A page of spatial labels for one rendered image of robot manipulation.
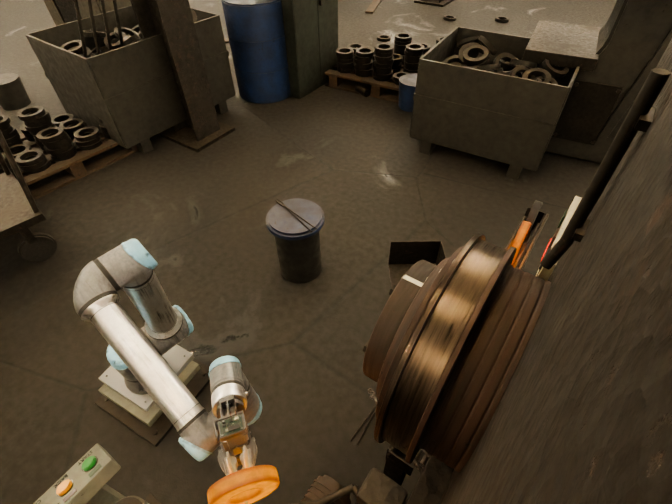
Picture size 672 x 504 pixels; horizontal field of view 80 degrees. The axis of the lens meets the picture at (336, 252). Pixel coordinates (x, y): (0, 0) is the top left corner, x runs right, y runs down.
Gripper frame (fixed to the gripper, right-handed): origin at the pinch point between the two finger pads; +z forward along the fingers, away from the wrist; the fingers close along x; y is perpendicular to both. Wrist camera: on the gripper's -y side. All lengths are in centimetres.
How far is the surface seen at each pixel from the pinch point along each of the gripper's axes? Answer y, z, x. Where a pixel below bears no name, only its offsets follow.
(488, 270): 48, 11, 50
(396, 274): -7, -68, 72
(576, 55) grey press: 49, -175, 262
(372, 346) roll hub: 32.8, 4.5, 31.2
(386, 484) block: -7.6, 7.9, 30.9
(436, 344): 42, 17, 37
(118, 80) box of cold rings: 63, -302, -39
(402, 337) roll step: 38, 10, 35
